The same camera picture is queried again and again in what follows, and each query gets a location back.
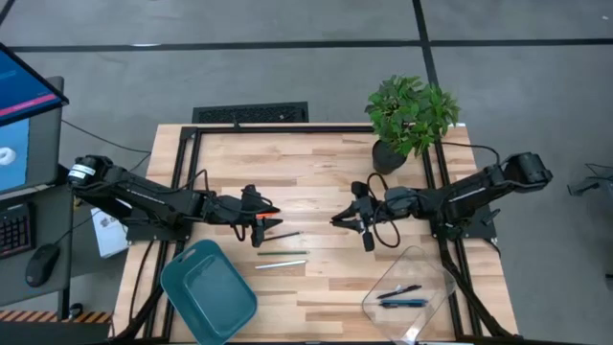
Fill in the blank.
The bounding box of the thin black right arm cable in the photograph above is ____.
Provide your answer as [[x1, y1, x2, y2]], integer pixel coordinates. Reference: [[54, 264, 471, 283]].
[[440, 141, 502, 167]]

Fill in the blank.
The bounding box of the black pen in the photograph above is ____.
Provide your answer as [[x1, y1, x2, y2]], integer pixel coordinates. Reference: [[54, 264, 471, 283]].
[[376, 284, 423, 300]]

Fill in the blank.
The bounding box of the black keyboard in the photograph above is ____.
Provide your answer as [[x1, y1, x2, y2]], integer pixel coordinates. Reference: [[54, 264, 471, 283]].
[[0, 203, 34, 261]]

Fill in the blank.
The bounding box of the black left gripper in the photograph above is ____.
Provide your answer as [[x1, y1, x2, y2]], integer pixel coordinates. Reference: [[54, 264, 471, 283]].
[[204, 185, 284, 248]]

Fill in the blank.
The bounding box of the grey floor stand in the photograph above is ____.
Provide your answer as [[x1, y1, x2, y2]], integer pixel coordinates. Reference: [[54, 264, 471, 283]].
[[567, 162, 613, 197]]

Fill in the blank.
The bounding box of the black pencil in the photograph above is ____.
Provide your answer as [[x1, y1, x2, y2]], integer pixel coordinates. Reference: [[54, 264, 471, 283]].
[[262, 231, 304, 243]]

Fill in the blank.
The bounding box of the grey-framed light blue screen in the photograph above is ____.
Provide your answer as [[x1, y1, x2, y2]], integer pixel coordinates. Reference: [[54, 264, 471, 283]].
[[0, 76, 65, 196]]

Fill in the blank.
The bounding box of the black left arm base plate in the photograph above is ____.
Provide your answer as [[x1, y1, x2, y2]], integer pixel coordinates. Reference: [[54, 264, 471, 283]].
[[125, 218, 195, 242]]

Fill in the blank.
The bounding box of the green plant in black pot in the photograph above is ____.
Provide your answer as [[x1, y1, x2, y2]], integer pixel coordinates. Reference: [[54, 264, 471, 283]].
[[364, 74, 461, 176]]

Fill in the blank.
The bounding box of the computer monitor dark blue screen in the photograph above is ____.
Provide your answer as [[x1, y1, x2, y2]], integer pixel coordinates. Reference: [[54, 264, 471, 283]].
[[0, 41, 70, 128]]

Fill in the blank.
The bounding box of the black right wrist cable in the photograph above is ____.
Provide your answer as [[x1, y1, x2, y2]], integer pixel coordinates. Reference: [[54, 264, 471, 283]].
[[366, 172, 401, 249]]

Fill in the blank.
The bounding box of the white paper booklet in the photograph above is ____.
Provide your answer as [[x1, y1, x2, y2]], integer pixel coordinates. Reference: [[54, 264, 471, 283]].
[[90, 207, 130, 260]]

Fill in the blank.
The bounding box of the grey side desk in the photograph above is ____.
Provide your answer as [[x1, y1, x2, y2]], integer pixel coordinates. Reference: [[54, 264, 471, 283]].
[[0, 184, 76, 308]]

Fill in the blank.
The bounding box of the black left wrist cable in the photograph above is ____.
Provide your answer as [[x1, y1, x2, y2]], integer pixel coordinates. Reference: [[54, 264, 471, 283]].
[[189, 169, 275, 242]]

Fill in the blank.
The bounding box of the black aluminium table frame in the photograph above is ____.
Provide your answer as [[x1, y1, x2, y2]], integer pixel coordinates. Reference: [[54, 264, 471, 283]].
[[142, 124, 480, 344]]

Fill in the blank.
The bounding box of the white pencil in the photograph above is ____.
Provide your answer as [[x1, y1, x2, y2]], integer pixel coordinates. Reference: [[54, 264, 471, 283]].
[[254, 260, 307, 270]]

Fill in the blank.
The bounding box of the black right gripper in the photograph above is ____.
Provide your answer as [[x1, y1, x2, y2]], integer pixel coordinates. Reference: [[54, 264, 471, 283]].
[[329, 180, 432, 253]]

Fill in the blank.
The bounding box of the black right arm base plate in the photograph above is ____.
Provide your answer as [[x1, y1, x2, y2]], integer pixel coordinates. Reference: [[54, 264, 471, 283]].
[[430, 203, 502, 241]]

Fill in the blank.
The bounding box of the thin black floor cable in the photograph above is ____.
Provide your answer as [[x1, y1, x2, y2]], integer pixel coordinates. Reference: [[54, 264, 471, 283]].
[[60, 118, 152, 155]]

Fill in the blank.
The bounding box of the black computer mouse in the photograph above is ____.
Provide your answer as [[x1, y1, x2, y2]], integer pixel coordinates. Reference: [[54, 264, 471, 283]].
[[23, 243, 60, 289]]

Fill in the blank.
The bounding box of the black left cable bundle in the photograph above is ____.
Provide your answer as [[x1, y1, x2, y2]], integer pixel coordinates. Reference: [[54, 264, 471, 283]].
[[110, 239, 167, 344]]

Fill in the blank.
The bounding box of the black floor vent grille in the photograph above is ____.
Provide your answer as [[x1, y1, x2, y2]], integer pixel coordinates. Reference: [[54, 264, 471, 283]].
[[192, 101, 310, 125]]

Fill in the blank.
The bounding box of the teal plastic bin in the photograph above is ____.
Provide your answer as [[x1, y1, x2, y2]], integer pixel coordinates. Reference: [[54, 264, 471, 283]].
[[160, 238, 259, 345]]

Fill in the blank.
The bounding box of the clear plastic bin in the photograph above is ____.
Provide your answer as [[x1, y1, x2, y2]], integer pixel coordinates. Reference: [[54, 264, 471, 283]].
[[360, 245, 456, 345]]

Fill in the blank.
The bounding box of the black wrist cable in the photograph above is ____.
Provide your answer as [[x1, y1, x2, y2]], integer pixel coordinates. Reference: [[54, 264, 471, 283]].
[[189, 169, 275, 242], [366, 172, 401, 249]]

